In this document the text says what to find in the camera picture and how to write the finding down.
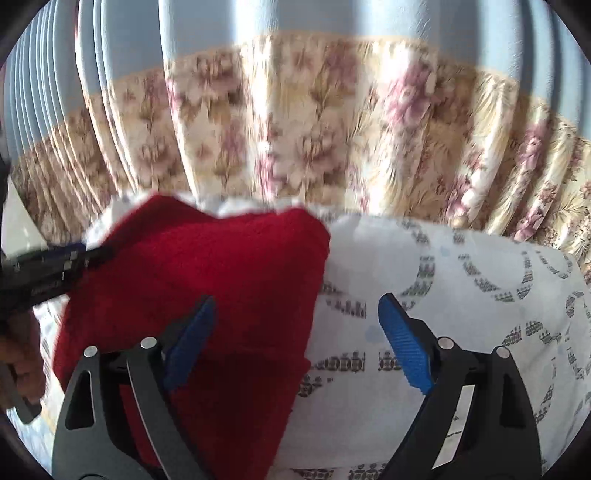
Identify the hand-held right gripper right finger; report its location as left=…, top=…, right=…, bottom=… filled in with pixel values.
left=378, top=292, right=542, bottom=480

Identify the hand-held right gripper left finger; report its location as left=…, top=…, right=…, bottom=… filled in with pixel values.
left=51, top=295, right=218, bottom=480

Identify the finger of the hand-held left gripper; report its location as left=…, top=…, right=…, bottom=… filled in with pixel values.
left=50, top=243, right=115, bottom=283

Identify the red knit sweater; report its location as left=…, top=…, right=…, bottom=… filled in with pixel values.
left=52, top=194, right=332, bottom=480

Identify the person's left hand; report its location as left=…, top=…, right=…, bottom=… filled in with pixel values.
left=6, top=318, right=48, bottom=408

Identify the white furniture panel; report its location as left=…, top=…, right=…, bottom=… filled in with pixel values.
left=1, top=187, right=49, bottom=260

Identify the white patterned bedsheet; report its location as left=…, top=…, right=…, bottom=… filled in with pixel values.
left=14, top=194, right=591, bottom=480

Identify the blue curtain with floral hem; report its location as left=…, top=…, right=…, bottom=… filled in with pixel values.
left=0, top=0, right=591, bottom=289

